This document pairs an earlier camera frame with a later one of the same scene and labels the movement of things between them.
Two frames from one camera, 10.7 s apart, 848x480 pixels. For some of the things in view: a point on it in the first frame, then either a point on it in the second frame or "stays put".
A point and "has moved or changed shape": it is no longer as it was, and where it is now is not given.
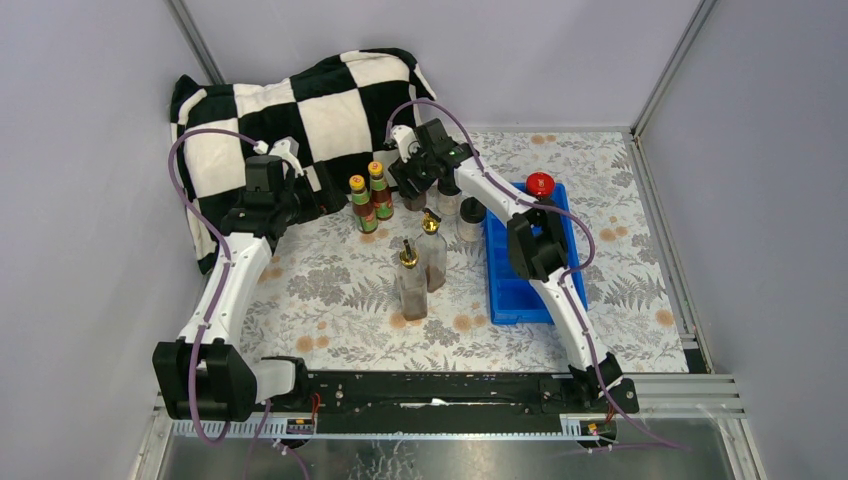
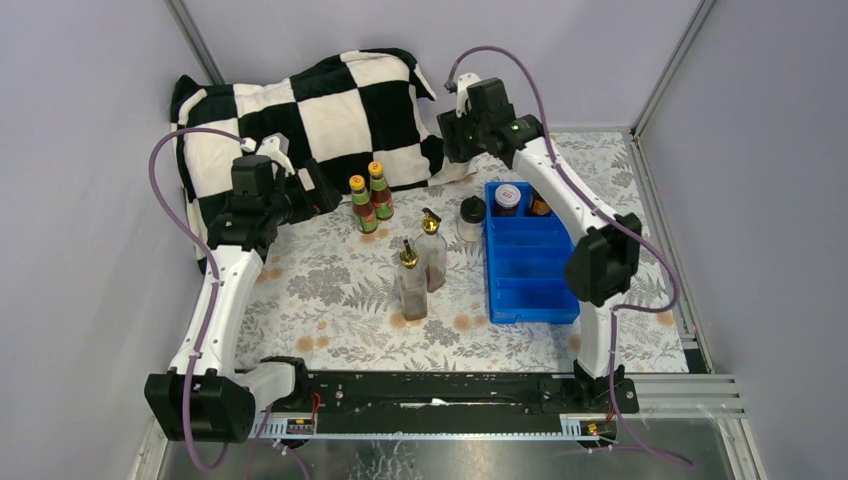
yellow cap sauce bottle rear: [381, 198] stays put
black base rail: [453, 404] stays put
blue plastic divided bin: [512, 300] stays put
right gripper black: [402, 172] -> [451, 126]
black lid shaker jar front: [471, 223] stays put
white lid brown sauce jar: [416, 204] has moved or changed shape
